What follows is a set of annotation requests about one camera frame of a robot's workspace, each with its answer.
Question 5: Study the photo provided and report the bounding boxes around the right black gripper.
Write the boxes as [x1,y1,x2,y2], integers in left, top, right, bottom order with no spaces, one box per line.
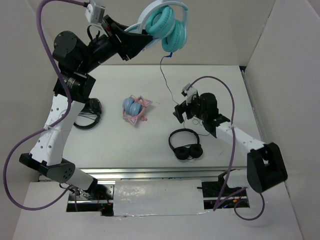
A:
[173,94,207,123]

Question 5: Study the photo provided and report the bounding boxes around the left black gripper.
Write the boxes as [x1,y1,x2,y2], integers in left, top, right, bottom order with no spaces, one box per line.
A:
[77,14,152,74]

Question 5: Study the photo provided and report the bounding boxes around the blue headphone cable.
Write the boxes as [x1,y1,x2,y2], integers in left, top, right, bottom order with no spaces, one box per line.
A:
[159,51,211,137]

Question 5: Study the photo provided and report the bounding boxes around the teal cat ear headphones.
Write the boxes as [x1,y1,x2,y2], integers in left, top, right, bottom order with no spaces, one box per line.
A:
[137,0,189,53]

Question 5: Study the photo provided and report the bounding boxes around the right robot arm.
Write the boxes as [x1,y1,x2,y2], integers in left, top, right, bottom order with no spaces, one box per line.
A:
[173,91,288,193]

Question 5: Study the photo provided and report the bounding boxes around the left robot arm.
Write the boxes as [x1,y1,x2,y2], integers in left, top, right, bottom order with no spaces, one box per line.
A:
[19,15,153,200]

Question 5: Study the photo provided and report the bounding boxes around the small black headphones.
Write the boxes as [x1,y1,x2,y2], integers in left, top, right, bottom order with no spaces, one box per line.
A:
[168,128,203,161]

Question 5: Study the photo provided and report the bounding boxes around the pink blue cat headphones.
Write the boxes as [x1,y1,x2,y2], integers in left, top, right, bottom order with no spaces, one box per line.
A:
[122,95,153,125]

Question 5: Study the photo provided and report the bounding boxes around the white taped cover plate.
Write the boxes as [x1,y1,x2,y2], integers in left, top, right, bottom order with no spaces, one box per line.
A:
[113,179,205,217]

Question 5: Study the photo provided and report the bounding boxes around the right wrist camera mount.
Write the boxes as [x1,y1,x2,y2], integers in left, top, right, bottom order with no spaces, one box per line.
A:
[181,83,198,105]

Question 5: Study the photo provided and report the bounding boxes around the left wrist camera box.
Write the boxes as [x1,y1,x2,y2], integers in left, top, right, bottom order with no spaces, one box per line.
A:
[84,0,106,26]

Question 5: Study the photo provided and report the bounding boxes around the aluminium rail frame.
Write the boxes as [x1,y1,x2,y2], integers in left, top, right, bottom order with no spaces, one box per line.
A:
[62,65,260,180]

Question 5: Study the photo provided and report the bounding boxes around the large black wired headphones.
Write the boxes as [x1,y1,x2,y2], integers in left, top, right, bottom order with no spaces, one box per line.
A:
[73,98,102,130]

